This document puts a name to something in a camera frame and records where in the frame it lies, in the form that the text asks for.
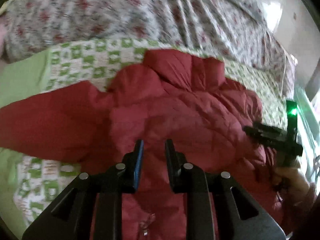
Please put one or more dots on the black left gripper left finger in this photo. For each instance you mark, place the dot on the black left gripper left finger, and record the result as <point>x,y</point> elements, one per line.
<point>133,166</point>

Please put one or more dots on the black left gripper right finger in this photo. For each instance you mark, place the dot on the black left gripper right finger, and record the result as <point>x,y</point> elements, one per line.
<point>178,175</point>

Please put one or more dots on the red puffer jacket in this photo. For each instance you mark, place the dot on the red puffer jacket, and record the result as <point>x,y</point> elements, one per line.
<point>170,95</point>

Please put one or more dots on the person's right hand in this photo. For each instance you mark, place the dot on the person's right hand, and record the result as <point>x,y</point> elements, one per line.
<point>293,186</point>

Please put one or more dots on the green checkered bed sheet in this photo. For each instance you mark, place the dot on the green checkered bed sheet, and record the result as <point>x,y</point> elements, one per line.
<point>29,184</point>

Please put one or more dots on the red floral folded quilt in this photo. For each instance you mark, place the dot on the red floral folded quilt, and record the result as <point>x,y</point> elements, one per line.
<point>214,26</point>

